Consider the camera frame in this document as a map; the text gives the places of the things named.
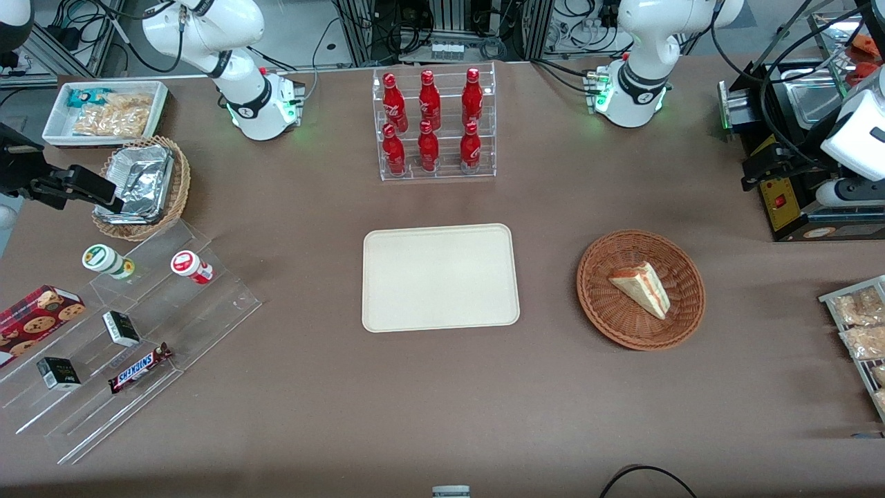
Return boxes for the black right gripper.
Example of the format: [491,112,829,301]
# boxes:
[0,124,126,214]

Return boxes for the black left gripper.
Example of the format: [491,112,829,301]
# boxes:
[740,135,835,193]

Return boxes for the triangular sandwich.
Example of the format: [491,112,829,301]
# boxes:
[608,261,671,321]

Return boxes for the light wicker basket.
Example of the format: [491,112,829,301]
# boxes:
[91,136,192,242]

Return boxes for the brown round wicker basket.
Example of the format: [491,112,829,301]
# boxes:
[577,230,706,351]

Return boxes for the beige plastic tray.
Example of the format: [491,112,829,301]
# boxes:
[362,223,521,333]

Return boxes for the aluminium foil container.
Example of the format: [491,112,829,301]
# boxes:
[94,144,174,224]

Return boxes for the black food warmer machine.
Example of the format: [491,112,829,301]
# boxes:
[718,10,885,243]

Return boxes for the green lidded cup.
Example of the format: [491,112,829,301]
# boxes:
[82,244,136,281]

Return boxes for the clear bag of chips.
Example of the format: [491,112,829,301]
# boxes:
[72,93,153,138]

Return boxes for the white plastic bin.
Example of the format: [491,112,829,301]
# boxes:
[42,80,169,149]

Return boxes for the steel warmer pan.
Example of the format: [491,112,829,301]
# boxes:
[780,68,853,129]

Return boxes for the teal snack packet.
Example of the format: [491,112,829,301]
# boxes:
[66,87,112,109]

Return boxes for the red lidded cup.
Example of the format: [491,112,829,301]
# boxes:
[170,250,214,286]

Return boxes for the small black box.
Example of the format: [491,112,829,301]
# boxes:
[35,356,82,392]
[102,310,142,348]

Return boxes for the red cookie box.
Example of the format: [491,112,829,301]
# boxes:
[0,284,86,368]

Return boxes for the clear acrylic stepped shelf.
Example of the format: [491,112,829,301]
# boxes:
[0,218,263,466]

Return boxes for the clear bag of crackers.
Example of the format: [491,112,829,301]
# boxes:
[839,325,885,361]
[832,287,885,327]

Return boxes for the Snickers chocolate bar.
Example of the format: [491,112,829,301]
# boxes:
[108,342,174,395]

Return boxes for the clear acrylic bottle rack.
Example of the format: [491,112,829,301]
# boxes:
[372,62,497,183]

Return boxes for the red cola bottle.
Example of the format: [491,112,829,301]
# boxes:
[418,70,442,131]
[382,123,407,176]
[459,121,482,173]
[417,120,440,173]
[382,73,408,133]
[461,68,484,129]

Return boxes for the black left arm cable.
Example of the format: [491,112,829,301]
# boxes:
[709,0,872,167]

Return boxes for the metal wire tray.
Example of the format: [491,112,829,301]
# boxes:
[819,275,885,424]

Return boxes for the black cable loop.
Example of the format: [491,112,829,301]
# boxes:
[598,465,699,498]

